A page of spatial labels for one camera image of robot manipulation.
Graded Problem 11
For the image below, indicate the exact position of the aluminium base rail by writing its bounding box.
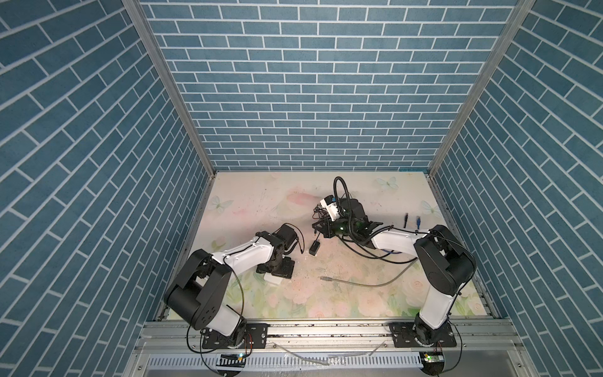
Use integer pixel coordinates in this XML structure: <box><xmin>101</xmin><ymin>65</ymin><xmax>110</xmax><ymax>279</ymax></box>
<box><xmin>124</xmin><ymin>317</ymin><xmax>536</xmax><ymax>376</ymax></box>

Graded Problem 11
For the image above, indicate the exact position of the aluminium corner post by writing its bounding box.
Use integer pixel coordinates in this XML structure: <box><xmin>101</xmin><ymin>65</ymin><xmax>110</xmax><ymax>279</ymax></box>
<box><xmin>122</xmin><ymin>0</ymin><xmax>216</xmax><ymax>178</ymax></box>
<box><xmin>427</xmin><ymin>0</ymin><xmax>535</xmax><ymax>181</ymax></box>

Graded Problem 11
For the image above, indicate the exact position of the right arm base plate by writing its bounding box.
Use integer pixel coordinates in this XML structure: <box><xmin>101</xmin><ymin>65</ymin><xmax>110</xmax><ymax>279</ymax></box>
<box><xmin>388</xmin><ymin>321</ymin><xmax>457</xmax><ymax>348</ymax></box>

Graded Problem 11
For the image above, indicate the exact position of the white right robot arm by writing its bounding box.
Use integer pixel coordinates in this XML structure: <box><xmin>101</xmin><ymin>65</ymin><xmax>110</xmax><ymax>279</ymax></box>
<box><xmin>316</xmin><ymin>196</ymin><xmax>477</xmax><ymax>344</ymax></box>

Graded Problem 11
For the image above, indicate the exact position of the aluminium corner post right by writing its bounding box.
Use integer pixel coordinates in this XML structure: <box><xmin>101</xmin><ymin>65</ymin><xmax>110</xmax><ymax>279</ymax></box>
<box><xmin>427</xmin><ymin>0</ymin><xmax>535</xmax><ymax>181</ymax></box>

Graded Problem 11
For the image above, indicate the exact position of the blue ethernet cable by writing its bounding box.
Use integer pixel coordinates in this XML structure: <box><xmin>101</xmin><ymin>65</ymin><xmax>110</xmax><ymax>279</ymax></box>
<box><xmin>376</xmin><ymin>215</ymin><xmax>422</xmax><ymax>258</ymax></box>

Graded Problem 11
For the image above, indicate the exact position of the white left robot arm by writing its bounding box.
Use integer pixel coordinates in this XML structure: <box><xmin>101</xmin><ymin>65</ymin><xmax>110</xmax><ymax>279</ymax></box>
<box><xmin>164</xmin><ymin>224</ymin><xmax>299</xmax><ymax>347</ymax></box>

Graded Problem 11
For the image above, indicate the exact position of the grey ethernet cable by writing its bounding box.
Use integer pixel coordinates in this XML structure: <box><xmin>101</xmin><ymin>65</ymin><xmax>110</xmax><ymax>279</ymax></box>
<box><xmin>319</xmin><ymin>258</ymin><xmax>419</xmax><ymax>288</ymax></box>

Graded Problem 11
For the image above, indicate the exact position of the white box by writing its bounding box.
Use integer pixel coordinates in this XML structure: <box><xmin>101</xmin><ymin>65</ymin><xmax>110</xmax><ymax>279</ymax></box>
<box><xmin>264</xmin><ymin>273</ymin><xmax>284</xmax><ymax>286</ymax></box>

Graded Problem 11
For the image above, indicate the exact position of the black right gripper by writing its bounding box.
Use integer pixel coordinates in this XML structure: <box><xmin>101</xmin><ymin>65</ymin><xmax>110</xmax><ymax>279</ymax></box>
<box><xmin>312</xmin><ymin>216</ymin><xmax>357</xmax><ymax>238</ymax></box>

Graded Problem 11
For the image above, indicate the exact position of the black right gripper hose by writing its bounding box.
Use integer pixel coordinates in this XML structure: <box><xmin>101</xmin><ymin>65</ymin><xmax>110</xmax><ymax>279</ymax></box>
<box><xmin>333</xmin><ymin>176</ymin><xmax>354</xmax><ymax>213</ymax></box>

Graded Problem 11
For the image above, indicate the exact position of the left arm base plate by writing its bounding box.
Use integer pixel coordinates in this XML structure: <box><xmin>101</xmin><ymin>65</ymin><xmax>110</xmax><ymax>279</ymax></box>
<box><xmin>202</xmin><ymin>323</ymin><xmax>269</xmax><ymax>350</ymax></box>

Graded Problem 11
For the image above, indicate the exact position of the aluminium corner post left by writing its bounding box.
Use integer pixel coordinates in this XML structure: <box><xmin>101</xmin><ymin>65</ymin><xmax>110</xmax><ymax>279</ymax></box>
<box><xmin>122</xmin><ymin>0</ymin><xmax>216</xmax><ymax>178</ymax></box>

